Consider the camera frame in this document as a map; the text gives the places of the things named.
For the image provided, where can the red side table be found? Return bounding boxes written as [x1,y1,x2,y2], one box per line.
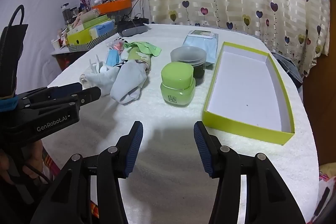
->
[52,49,87,73]

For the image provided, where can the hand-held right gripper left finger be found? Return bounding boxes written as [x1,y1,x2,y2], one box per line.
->
[30,121,144,224]

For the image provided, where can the green cream jar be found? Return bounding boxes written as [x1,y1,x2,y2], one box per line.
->
[160,62,196,108]

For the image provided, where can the white sock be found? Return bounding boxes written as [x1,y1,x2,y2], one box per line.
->
[110,60,148,104]

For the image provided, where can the light blue wet wipes pack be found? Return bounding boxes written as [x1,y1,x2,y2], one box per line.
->
[182,30,219,65]

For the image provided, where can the blue face mask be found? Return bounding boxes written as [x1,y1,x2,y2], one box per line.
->
[105,49,122,67]

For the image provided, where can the wooden wardrobe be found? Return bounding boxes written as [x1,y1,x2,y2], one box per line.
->
[301,38,336,169]

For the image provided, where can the dark jar with frosted lid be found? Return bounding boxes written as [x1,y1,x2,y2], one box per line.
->
[170,46,208,86]

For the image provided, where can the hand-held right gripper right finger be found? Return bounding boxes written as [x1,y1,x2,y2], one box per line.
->
[194,121,306,224]

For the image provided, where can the light green flat box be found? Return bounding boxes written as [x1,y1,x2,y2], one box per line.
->
[79,13,112,30]

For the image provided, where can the orange tray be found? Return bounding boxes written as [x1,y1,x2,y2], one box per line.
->
[91,0,132,14]

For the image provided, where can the clear packet with orange item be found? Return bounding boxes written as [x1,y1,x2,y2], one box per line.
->
[106,40,126,56]

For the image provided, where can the white tablecloth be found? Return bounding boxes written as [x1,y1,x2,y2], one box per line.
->
[42,23,319,224]

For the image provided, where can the striped colourful cloth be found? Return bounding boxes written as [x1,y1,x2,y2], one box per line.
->
[42,148,61,182]

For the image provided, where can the green printed cloth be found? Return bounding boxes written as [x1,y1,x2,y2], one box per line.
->
[124,41,162,56]

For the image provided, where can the yellow-green storage box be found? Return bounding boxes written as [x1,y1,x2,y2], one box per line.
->
[67,26,114,45]

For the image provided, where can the person's left hand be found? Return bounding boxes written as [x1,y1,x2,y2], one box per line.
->
[0,139,44,186]

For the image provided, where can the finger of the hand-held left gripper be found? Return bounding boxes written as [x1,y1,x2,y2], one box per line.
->
[23,86,102,109]
[26,82,83,99]

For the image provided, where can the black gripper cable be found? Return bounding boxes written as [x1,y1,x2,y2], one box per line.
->
[8,5,26,28]

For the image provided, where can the colourful printed bedsheet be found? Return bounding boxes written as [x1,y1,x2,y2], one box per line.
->
[311,163,336,223]

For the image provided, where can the green sock with striped cuff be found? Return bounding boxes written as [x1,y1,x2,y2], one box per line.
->
[127,47,153,73]

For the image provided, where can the black phone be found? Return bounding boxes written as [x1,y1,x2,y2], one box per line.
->
[314,183,332,218]

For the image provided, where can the dark glass jar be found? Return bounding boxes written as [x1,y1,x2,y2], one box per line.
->
[61,4,79,26]

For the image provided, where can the blue and white box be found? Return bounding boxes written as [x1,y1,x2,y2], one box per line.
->
[89,22,114,39]

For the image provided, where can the yellow-green cardboard box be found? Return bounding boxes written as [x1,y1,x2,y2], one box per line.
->
[202,42,296,146]

